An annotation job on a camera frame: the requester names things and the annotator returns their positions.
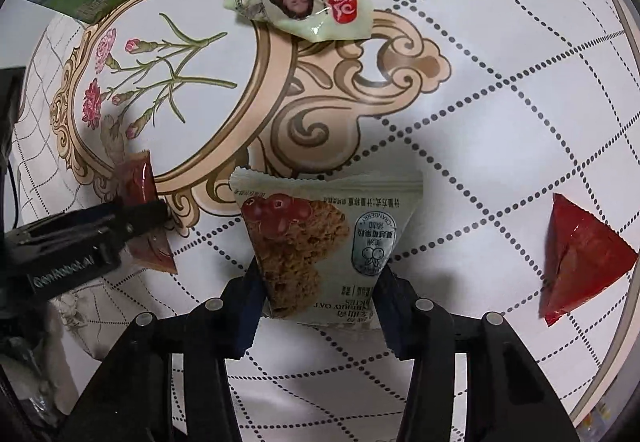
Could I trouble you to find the oat cookie packet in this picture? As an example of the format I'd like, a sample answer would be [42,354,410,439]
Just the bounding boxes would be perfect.
[230,168,423,329]

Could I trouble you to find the dark red brown snack packet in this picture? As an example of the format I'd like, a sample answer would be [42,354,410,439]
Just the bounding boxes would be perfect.
[113,150,177,274]

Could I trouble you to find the red triangular snack packet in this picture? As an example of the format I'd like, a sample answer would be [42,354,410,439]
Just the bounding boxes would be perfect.
[539,193,638,326]

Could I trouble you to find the white patterned bed mat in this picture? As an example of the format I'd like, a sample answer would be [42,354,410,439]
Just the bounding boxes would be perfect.
[1,0,639,420]

